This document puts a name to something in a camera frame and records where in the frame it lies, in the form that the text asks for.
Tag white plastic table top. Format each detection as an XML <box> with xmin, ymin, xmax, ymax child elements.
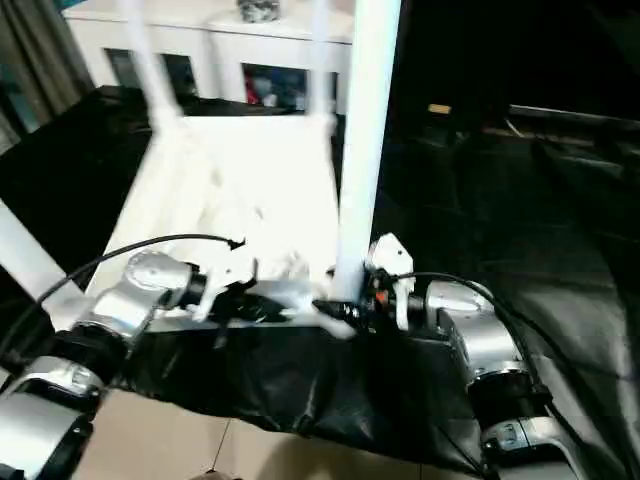
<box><xmin>47</xmin><ymin>112</ymin><xmax>359</xmax><ymax>341</ymax></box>

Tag white plastic table leg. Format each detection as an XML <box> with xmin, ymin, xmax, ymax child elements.
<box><xmin>307</xmin><ymin>0</ymin><xmax>339</xmax><ymax>131</ymax></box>
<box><xmin>332</xmin><ymin>0</ymin><xmax>404</xmax><ymax>304</ymax></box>
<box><xmin>0</xmin><ymin>199</ymin><xmax>86</xmax><ymax>304</ymax></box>
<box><xmin>122</xmin><ymin>0</ymin><xmax>184</xmax><ymax>121</ymax></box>

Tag black work mat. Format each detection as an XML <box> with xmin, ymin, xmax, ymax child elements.
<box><xmin>0</xmin><ymin>84</ymin><xmax>640</xmax><ymax>476</ymax></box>

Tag white cabinet with glass doors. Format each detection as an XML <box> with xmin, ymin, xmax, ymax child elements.
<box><xmin>64</xmin><ymin>0</ymin><xmax>361</xmax><ymax>114</ymax></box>

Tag dark metallic object on cabinet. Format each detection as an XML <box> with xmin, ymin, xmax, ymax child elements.
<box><xmin>238</xmin><ymin>0</ymin><xmax>284</xmax><ymax>24</ymax></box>

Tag black flat panel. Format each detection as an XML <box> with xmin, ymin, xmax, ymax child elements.
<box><xmin>509</xmin><ymin>104</ymin><xmax>640</xmax><ymax>129</ymax></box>

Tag grey brown curtain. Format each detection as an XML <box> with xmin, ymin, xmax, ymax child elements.
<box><xmin>0</xmin><ymin>0</ymin><xmax>94</xmax><ymax>146</ymax></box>

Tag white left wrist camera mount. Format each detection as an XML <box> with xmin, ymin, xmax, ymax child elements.
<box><xmin>192</xmin><ymin>239</ymin><xmax>259</xmax><ymax>321</ymax></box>

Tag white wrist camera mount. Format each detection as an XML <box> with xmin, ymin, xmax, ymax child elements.
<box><xmin>369</xmin><ymin>233</ymin><xmax>416</xmax><ymax>331</ymax></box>
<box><xmin>192</xmin><ymin>239</ymin><xmax>259</xmax><ymax>321</ymax></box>

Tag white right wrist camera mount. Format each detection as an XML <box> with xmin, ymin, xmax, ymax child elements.
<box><xmin>369</xmin><ymin>233</ymin><xmax>416</xmax><ymax>331</ymax></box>

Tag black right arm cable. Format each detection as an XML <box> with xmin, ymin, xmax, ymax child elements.
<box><xmin>399</xmin><ymin>271</ymin><xmax>640</xmax><ymax>451</ymax></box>

